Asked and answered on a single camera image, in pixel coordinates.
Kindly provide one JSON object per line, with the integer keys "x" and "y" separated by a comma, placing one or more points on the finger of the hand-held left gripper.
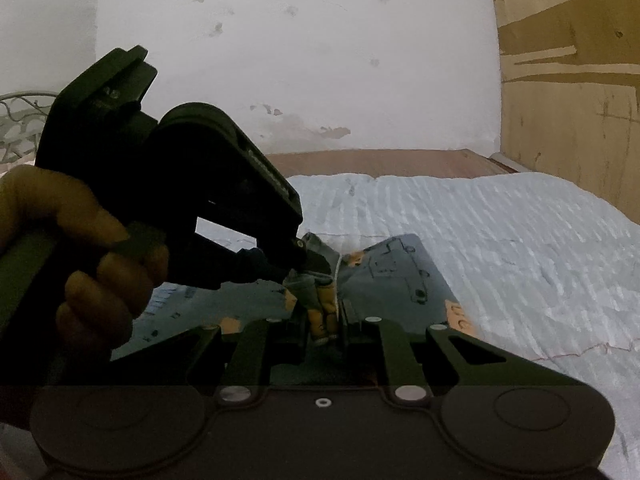
{"x": 245, "y": 267}
{"x": 310, "y": 260}

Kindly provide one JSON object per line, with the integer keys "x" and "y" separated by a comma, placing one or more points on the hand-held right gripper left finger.
{"x": 287, "y": 335}

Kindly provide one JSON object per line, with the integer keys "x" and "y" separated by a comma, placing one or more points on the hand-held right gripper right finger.
{"x": 352, "y": 331}

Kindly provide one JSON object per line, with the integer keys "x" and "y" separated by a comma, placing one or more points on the blue pants with orange print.
{"x": 395, "y": 280}

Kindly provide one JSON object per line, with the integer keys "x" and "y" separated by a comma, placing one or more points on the person's left hand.
{"x": 50, "y": 200}

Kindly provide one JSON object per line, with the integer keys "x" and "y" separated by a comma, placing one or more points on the grey metal headboard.
{"x": 22, "y": 125}

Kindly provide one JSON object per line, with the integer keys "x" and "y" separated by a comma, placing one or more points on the plywood board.
{"x": 570, "y": 85}

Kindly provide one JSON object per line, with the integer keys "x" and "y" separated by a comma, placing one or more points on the brown wooden bed frame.
{"x": 390, "y": 162}

